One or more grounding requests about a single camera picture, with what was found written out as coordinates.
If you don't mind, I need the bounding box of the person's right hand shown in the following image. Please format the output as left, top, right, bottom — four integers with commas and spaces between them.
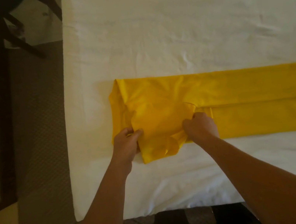
180, 109, 221, 149

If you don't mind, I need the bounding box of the person's left hand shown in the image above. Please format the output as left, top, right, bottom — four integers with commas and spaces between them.
106, 125, 149, 170

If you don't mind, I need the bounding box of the yellow shirt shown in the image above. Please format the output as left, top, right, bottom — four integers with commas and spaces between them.
104, 51, 296, 169

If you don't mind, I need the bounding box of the person's left forearm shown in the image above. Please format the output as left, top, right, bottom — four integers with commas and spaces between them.
62, 156, 145, 224

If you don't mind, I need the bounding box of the person's right forearm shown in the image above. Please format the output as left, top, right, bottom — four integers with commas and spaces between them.
198, 122, 296, 224

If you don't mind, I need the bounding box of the person's right leg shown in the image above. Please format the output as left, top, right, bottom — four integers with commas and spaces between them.
210, 198, 264, 224

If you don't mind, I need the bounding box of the white bed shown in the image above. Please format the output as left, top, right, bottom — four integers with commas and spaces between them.
41, 0, 296, 224

